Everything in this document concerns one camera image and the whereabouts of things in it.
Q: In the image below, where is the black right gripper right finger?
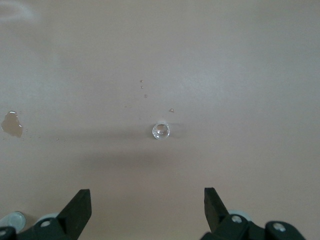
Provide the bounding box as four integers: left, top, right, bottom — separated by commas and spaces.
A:
202, 187, 306, 240

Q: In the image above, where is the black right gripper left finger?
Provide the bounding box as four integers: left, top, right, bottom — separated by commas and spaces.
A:
0, 189, 93, 240

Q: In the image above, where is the clear glass measuring beaker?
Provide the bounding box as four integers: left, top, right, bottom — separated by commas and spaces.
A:
151, 121, 172, 140

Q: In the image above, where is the yellow-green drink bottle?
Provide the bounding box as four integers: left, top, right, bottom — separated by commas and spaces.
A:
0, 211, 27, 233

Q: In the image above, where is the large liquid puddle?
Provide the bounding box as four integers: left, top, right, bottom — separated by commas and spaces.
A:
1, 111, 24, 139

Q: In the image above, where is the brown table mat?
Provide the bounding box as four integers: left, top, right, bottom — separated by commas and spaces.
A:
0, 0, 320, 240

